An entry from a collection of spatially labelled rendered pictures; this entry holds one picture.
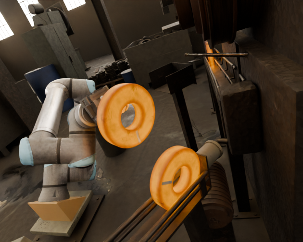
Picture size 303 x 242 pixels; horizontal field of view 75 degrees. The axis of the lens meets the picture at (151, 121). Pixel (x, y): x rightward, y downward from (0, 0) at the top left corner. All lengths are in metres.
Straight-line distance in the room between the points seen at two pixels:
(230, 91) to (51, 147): 0.58
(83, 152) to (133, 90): 0.33
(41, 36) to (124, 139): 3.84
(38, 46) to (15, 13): 9.89
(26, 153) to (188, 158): 0.50
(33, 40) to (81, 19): 7.93
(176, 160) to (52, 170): 1.14
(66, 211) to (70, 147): 0.79
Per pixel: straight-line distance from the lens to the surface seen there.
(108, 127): 0.43
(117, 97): 0.44
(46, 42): 4.19
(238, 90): 0.63
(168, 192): 0.47
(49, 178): 1.50
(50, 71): 4.14
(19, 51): 14.70
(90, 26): 11.94
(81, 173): 1.48
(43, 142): 0.73
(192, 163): 0.51
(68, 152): 0.71
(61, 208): 1.42
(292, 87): 0.44
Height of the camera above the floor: 1.06
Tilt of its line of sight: 27 degrees down
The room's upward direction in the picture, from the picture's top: 20 degrees counter-clockwise
